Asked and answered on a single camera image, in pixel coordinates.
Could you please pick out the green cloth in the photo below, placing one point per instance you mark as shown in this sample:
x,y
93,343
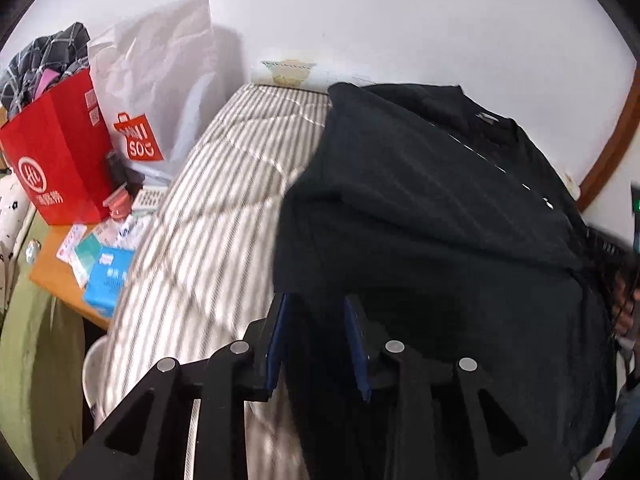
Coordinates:
x,y
35,360

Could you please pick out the person's blue jeans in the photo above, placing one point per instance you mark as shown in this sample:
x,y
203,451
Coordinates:
x,y
627,415

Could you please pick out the striped bed mattress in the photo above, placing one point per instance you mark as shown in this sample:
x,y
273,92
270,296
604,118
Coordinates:
x,y
200,210

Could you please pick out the white spotted plush toy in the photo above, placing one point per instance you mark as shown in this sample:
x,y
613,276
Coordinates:
x,y
12,240

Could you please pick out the brown wooden door frame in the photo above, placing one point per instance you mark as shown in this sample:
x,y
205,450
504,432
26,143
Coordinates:
x,y
607,160

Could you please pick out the white plastic stool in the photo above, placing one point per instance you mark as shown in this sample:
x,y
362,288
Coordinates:
x,y
95,375

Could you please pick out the pink small container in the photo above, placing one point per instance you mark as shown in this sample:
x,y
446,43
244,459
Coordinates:
x,y
118,203

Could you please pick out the white blister tray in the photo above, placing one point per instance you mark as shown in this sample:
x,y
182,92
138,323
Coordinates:
x,y
149,198

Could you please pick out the person's right hand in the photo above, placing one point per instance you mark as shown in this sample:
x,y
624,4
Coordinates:
x,y
627,310

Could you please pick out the white paper bag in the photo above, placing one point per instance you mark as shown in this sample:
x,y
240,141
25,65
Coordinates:
x,y
150,75

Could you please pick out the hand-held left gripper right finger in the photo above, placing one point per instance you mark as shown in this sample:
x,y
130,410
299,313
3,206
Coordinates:
x,y
357,347

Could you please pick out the dark plaid cloth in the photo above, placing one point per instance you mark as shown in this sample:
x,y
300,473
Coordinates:
x,y
42,62

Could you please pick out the black small object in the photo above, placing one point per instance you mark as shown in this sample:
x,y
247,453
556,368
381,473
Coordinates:
x,y
122,170

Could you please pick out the red paper bag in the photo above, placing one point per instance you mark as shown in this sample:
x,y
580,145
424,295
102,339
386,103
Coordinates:
x,y
55,150

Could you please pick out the blue tissue packet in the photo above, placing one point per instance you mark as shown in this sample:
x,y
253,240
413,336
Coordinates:
x,y
107,280

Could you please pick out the green white medicine box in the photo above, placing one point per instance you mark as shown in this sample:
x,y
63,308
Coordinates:
x,y
89,260

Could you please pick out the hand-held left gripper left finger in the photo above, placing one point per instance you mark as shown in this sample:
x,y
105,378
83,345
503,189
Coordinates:
x,y
276,345

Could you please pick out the black sweater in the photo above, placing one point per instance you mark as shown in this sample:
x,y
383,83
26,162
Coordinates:
x,y
425,210

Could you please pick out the wooden bedside table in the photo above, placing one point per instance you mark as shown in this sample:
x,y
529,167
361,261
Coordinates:
x,y
52,275

